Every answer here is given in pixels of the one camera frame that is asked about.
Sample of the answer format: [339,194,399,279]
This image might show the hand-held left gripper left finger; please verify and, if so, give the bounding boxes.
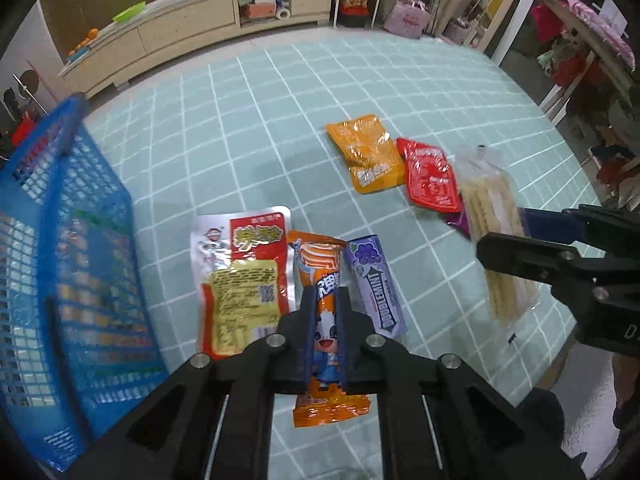
[65,285,321,480]

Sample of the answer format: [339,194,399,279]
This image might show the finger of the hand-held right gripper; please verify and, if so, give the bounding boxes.
[520,205,640,256]
[475,232,608,306]

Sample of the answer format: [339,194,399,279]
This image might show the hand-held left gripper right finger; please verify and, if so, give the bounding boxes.
[335,287,586,480]

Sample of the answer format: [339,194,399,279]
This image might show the orange cartoon snack packet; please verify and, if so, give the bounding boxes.
[286,230,372,428]

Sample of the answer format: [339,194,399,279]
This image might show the clear wafer biscuit packet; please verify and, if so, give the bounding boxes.
[455,145,543,346]

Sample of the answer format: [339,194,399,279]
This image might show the orange foil pouch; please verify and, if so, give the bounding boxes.
[325,114,406,195]

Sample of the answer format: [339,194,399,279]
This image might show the blue plastic mesh basket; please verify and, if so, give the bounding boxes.
[0,92,168,473]

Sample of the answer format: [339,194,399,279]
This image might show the person's right forearm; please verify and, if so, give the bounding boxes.
[612,352,640,431]

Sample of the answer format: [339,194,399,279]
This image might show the purple chewing gum box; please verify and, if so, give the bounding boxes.
[342,234,408,343]

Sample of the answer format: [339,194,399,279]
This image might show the purple snack packet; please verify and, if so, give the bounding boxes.
[442,205,476,241]

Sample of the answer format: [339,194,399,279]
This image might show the red white snack packet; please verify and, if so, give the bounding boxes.
[191,205,293,361]

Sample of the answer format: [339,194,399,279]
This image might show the red foil pouch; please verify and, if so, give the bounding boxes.
[396,137,465,213]

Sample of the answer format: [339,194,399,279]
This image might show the person's dark trousers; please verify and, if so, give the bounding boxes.
[525,385,568,441]

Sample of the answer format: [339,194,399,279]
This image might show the folding table with clothes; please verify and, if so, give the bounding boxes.
[520,0,640,201]

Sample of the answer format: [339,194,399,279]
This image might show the pink quilt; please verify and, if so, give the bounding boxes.
[565,0,636,68]

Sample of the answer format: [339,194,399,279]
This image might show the pink tote bag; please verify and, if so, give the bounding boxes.
[385,0,432,38]

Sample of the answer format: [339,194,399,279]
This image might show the small orange box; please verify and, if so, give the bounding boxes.
[240,2,277,20]

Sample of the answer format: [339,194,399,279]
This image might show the beige low cabinet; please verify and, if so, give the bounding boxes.
[59,0,335,96]

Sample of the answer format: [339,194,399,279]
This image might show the red bucket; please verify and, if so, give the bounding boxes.
[10,112,43,146]

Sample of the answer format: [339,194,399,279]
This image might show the green plastic bowl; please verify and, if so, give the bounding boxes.
[112,2,147,23]

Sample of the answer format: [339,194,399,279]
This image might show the plate of oranges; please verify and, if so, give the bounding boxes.
[67,27,101,58]

